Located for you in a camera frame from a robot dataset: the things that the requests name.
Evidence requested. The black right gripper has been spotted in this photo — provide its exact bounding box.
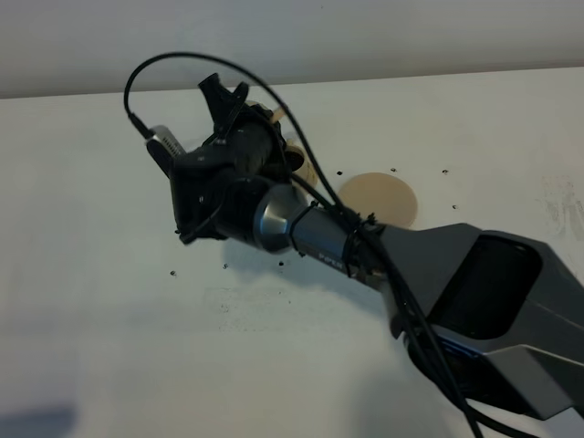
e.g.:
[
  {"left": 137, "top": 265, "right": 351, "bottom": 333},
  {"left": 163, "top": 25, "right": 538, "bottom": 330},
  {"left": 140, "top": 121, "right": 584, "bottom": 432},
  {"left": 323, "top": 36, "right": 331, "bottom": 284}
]
[{"left": 169, "top": 73, "right": 290, "bottom": 246}]

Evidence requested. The beige right teacup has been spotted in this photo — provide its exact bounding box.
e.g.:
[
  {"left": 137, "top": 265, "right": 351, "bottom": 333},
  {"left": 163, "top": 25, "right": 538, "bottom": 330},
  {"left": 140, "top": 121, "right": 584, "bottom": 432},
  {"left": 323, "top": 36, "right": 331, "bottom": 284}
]
[{"left": 285, "top": 144, "right": 318, "bottom": 188}]

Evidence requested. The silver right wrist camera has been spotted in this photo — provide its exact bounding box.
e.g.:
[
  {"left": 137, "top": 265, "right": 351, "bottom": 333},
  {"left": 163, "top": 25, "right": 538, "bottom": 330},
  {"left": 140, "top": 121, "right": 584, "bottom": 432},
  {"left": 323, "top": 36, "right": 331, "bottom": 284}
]
[{"left": 145, "top": 125, "right": 185, "bottom": 176}]

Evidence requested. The beige teapot saucer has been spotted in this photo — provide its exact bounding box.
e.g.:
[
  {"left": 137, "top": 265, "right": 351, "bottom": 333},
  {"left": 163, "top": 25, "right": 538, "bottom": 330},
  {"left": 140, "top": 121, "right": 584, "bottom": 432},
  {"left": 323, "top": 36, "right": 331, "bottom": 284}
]
[{"left": 338, "top": 172, "right": 418, "bottom": 228}]

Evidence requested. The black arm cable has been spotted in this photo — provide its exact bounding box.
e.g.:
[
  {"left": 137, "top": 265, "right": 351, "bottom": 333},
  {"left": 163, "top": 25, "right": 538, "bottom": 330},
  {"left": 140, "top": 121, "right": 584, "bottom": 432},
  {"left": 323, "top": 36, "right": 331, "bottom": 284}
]
[{"left": 122, "top": 52, "right": 584, "bottom": 438}]

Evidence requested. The beige teapot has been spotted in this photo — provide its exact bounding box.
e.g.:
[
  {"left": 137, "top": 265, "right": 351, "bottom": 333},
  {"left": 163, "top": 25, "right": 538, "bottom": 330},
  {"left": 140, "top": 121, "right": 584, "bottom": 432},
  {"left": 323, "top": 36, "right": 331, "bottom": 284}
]
[{"left": 269, "top": 105, "right": 288, "bottom": 125}]

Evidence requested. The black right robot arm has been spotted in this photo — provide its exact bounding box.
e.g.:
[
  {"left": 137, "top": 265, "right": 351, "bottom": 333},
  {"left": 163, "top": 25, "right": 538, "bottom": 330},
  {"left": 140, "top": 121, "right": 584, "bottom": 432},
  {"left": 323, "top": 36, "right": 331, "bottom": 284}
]
[{"left": 171, "top": 75, "right": 583, "bottom": 420}]

